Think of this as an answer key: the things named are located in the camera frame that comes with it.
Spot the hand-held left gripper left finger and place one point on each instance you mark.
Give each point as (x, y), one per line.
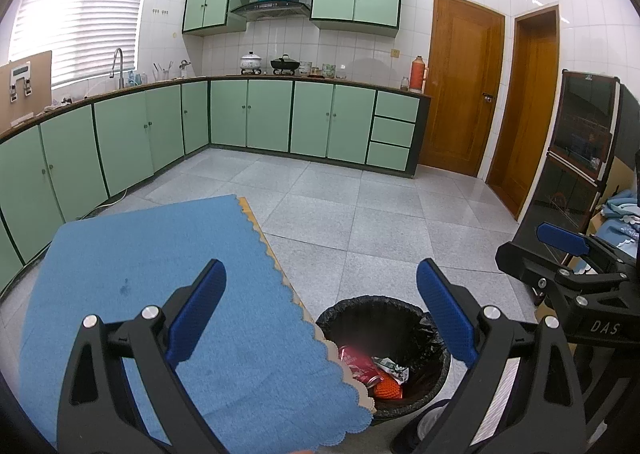
(197, 314)

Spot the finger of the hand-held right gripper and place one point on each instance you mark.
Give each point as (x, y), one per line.
(562, 239)
(525, 264)

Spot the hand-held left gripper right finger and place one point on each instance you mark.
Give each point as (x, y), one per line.
(445, 314)

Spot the black waste bin with liner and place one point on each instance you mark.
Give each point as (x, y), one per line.
(380, 309)

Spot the silver foil wrapper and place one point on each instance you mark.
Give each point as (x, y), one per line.
(392, 368)

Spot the orange foam fruit net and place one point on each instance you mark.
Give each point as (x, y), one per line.
(387, 388)

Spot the red snack packet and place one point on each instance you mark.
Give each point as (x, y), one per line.
(357, 364)

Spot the light blue cloth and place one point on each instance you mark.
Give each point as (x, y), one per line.
(622, 209)

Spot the blue scalloped table mat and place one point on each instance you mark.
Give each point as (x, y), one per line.
(150, 254)

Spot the plain wooden door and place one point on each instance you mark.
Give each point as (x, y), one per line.
(525, 123)

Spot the black glass cabinet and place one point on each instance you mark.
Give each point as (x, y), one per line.
(585, 108)

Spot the orange thermos flask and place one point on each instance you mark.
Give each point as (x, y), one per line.
(418, 76)

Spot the green base cabinet unit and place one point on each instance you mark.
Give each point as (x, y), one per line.
(310, 118)

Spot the utensil holder with chopsticks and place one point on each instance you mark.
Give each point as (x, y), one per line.
(162, 73)

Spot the pale blue bottle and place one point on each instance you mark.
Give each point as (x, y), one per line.
(137, 78)

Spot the small white kitchen gadget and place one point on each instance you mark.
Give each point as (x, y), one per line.
(185, 69)

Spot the white cooking pot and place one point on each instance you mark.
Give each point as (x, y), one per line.
(251, 62)

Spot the steel kitchen faucet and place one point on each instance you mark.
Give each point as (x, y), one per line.
(119, 68)

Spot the black wok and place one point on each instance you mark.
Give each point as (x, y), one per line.
(285, 65)

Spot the patterned ceramic jar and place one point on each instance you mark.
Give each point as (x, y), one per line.
(328, 70)

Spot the cardboard box with dispenser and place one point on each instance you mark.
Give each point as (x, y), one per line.
(30, 98)

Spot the black range hood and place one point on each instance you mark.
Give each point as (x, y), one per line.
(270, 9)

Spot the white window blind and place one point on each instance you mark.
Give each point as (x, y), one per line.
(80, 13)

